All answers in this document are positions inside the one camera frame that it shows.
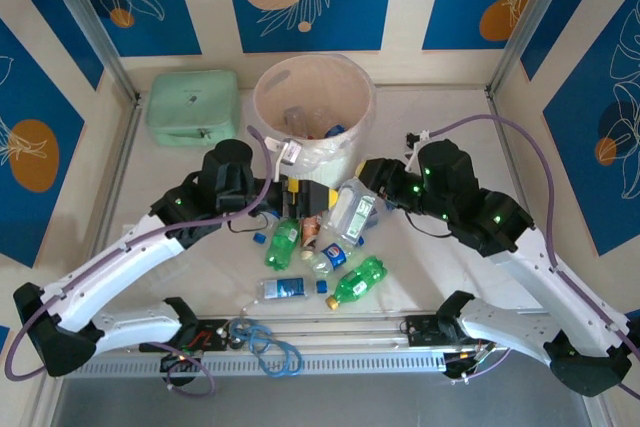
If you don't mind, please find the copper brown plastic bottle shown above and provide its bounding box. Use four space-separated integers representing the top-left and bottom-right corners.
299 214 324 253

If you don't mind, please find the clear bottle with green label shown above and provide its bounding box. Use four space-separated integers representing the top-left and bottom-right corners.
322 176 377 244

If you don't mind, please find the long aluminium table rail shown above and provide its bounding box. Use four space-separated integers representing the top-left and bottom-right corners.
42 309 594 359

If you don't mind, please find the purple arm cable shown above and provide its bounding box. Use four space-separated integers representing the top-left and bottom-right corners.
4 125 279 397
427 114 640 401

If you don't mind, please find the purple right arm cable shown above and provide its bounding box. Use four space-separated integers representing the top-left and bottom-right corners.
427 114 640 401

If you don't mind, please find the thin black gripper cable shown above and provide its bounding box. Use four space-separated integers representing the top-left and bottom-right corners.
403 211 454 239
225 210 280 236

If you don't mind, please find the grey metal panel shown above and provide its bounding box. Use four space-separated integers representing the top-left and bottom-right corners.
29 346 614 427

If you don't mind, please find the grey slotted cable duct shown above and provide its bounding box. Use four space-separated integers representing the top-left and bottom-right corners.
64 352 446 379

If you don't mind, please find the aluminium side rail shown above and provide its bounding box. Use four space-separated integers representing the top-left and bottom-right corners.
487 89 566 308
72 99 144 318

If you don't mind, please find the thin black left gripper cable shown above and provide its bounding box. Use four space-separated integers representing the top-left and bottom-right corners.
225 210 280 236

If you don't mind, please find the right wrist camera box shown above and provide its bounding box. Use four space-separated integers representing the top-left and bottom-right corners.
404 129 432 173

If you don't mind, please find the white plastic bucket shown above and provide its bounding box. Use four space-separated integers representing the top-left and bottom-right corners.
252 51 379 183

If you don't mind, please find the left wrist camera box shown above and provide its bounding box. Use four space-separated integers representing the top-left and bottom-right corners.
264 136 304 168

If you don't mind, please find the thin black right gripper cable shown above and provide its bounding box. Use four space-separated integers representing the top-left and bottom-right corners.
403 211 454 239

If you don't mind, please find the mint green zip pouch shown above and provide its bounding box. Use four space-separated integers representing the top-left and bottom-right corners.
145 69 239 147

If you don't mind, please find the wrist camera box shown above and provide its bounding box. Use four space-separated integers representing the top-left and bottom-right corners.
404 129 432 173
264 136 304 168

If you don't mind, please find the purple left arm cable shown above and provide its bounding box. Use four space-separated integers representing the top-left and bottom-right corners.
4 125 279 397

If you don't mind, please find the coiled blue cable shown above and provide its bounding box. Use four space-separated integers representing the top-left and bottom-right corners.
229 319 304 378

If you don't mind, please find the aluminium frame post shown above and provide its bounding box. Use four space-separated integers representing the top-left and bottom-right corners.
485 0 594 98
37 0 140 104

